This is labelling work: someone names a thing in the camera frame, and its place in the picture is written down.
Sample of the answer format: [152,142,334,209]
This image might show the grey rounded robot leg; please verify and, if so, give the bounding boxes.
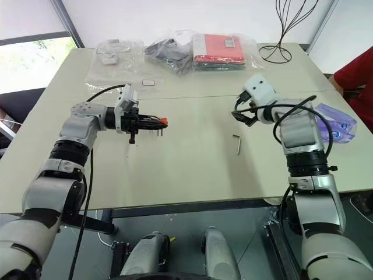
[201,226,242,280]
[119,231,171,277]

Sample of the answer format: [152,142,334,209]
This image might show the black hex key holder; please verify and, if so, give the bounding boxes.
[145,115,170,131]

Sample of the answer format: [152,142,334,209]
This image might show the dark cloth in plastic bag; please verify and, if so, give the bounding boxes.
[145,37,195,76]

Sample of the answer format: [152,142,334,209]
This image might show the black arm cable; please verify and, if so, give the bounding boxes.
[68,83,129,280]
[233,94,335,176]

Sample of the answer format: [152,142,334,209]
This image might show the red package in plastic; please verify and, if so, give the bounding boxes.
[191,33,249,72]

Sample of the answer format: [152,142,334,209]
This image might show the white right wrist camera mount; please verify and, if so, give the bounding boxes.
[243,74,277,124]

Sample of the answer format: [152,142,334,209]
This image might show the black table frame bar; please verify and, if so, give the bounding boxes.
[62,213,119,236]

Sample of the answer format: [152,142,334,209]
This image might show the black wire stand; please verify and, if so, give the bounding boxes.
[258,0,321,64]

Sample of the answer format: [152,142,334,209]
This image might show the black window frame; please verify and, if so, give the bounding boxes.
[0,0,86,49]

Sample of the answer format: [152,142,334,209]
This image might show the small white box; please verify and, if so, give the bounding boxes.
[100,55,119,67]

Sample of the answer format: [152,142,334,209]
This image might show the purple plastic bag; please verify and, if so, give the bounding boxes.
[314,103,358,144]

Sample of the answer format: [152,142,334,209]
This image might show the clear plastic bag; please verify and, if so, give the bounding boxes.
[84,38,146,88]

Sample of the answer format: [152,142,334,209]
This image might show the person in red shirt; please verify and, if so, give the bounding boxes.
[328,45,373,132]

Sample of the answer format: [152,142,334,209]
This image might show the white floor cable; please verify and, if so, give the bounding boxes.
[97,232,114,248]

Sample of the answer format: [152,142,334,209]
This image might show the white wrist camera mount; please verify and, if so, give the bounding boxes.
[243,74,277,124]
[114,83,139,134]

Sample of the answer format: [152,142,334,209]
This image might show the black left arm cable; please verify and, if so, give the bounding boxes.
[68,83,129,280]

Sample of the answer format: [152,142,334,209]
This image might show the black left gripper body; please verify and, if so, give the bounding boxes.
[122,106,141,145]

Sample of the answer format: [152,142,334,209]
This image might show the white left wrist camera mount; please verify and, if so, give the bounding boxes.
[114,83,139,134]

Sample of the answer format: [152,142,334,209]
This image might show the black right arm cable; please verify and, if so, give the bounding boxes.
[233,94,335,176]

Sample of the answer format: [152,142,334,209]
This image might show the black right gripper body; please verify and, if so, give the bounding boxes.
[236,90,259,117]

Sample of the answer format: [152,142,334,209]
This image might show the dark chair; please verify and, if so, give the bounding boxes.
[0,86,48,158]

